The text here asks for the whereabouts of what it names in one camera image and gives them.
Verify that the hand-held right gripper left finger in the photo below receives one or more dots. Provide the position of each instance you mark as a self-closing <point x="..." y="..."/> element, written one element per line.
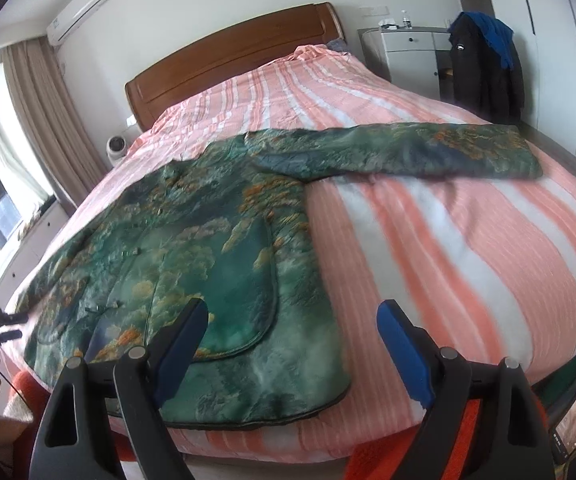
<point x="182" y="350"/>

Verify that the beige curtain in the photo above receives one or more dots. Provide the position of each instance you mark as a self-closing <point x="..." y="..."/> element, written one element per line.
<point x="42" y="110"/>

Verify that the tissue box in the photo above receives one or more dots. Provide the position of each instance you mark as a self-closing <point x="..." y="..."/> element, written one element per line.
<point x="388" y="24"/>

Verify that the person's orange fuzzy garment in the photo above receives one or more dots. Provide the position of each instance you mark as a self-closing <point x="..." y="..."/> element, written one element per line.
<point x="383" y="455"/>

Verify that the blue garment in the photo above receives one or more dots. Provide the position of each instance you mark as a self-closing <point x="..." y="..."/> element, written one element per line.
<point x="498" y="35"/>

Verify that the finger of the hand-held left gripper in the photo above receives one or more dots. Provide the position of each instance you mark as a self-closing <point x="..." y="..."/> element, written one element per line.
<point x="15" y="317"/>
<point x="10" y="334"/>

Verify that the black jacket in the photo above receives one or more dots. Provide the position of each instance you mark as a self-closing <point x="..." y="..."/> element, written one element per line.
<point x="478" y="75"/>

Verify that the clear bottle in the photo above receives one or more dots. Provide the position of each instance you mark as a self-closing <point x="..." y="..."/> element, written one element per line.
<point x="406" y="21"/>

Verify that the white air conditioner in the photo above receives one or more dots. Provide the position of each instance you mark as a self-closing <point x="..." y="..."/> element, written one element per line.
<point x="80" y="10"/>

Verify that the white sheer curtain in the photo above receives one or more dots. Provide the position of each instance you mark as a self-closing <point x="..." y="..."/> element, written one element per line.
<point x="12" y="160"/>

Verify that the wooden headboard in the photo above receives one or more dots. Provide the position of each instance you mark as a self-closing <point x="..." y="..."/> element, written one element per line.
<point x="227" y="55"/>

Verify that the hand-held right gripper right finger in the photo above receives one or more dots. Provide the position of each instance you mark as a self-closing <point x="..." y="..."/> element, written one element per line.
<point x="405" y="350"/>

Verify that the blue pillow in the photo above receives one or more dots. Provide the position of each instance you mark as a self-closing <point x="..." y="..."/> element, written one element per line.
<point x="338" y="45"/>

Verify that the white dresser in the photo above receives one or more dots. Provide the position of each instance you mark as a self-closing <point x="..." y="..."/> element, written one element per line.
<point x="408" y="42"/>

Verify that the small white fan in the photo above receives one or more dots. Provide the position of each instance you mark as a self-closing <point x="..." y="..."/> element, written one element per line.
<point x="117" y="149"/>

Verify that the white window seat cabinet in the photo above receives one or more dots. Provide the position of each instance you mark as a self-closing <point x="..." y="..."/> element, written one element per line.
<point x="22" y="255"/>

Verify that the green patterned jacket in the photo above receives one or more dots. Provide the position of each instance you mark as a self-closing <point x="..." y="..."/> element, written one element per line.
<point x="192" y="240"/>

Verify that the pink striped bed cover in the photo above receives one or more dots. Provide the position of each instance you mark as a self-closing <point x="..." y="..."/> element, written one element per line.
<point x="443" y="260"/>

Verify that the white wardrobe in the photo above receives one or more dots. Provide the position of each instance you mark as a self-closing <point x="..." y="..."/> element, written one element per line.
<point x="558" y="60"/>

